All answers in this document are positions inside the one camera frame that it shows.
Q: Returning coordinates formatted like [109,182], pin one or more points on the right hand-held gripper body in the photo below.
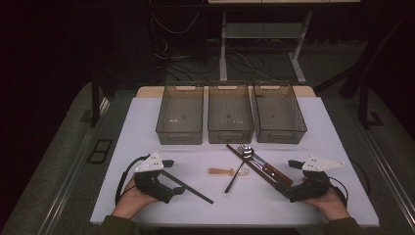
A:
[313,187]

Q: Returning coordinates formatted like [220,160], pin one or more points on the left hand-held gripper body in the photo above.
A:
[148,181]

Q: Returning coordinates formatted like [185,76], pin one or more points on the black chopstick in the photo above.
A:
[195,192]

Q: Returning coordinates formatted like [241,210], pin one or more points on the brown wooden chopstick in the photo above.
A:
[254,168]

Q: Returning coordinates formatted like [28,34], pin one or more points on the translucent orange plastic spoon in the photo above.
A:
[218,171]

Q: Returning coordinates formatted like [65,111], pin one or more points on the smoky clear plastic bin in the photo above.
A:
[230,114]
[279,114]
[180,114]

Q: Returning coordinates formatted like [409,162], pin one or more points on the person's right hand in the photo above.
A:
[332,205]

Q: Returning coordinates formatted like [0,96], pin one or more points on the person's left hand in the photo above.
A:
[130,202]

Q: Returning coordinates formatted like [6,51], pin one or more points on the black metal stand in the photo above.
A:
[95,104]
[362,104]

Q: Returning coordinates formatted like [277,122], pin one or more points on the black floor frame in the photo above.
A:
[100,151]

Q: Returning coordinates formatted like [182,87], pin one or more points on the white metal desk frame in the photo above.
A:
[223,49]

